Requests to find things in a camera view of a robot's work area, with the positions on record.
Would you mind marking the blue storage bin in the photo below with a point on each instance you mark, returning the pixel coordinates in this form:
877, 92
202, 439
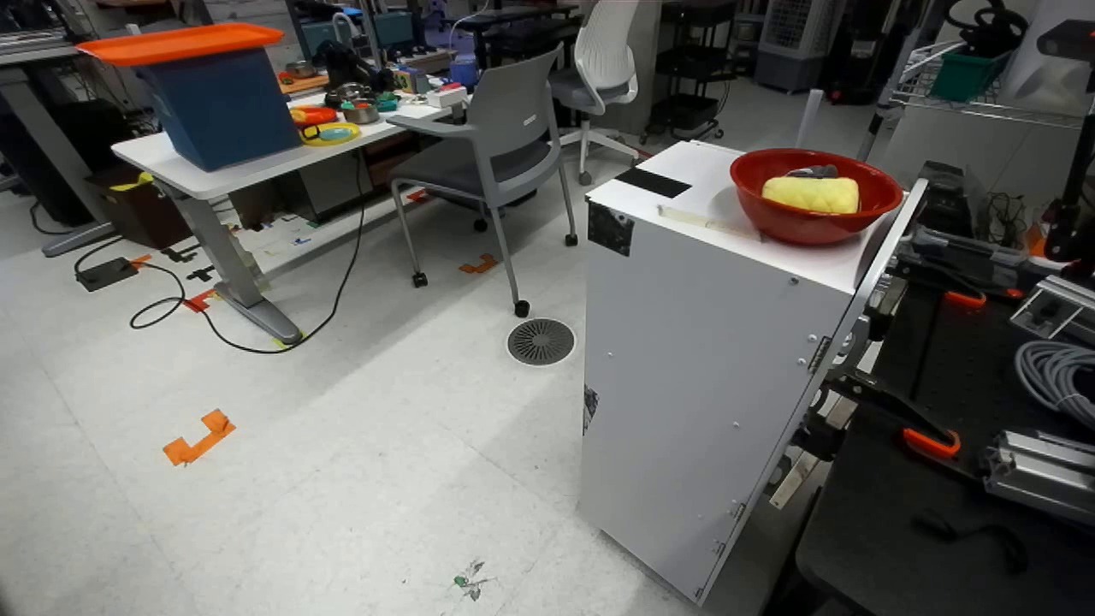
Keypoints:
224, 107

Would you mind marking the white office desk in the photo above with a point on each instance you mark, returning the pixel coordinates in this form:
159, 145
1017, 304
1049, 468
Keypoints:
207, 172

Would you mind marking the black power adapter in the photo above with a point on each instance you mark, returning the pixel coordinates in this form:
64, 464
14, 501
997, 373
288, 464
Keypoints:
107, 270

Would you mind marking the orange bin lid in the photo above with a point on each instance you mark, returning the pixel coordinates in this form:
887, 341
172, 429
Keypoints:
172, 41

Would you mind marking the grey office chair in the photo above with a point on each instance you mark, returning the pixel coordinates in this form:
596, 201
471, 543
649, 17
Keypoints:
506, 113

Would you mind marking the green plastic bin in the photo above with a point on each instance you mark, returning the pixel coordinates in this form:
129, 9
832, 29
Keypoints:
963, 75

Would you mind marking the grey metal desk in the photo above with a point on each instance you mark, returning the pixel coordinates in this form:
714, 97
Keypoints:
46, 137

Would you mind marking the small orange tape strip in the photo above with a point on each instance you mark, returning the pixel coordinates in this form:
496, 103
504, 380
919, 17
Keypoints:
481, 266
199, 299

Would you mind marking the round black floor cover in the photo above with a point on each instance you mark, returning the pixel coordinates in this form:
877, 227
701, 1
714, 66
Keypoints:
541, 341

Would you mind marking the large orange tape mark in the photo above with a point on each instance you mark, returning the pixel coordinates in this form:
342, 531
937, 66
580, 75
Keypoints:
183, 448

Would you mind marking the red plastic bowl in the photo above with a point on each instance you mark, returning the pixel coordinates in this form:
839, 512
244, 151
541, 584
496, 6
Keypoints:
816, 227

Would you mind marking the white office chair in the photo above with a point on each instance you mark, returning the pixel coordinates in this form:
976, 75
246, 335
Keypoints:
603, 57

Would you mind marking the silver metal box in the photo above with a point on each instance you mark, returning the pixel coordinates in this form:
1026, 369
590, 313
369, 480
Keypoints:
1054, 308

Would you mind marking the white metal cabinet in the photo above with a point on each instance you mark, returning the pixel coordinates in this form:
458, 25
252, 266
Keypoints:
686, 377

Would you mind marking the black work table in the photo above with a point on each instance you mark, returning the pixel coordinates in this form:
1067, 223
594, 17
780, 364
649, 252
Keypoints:
911, 548

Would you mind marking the yellow green toy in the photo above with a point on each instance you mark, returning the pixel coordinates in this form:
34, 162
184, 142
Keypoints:
330, 130

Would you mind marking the white small box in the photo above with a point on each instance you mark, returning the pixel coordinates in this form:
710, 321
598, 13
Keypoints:
444, 97

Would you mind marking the aluminium extrusion rail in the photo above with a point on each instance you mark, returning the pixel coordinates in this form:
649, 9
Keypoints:
1036, 468

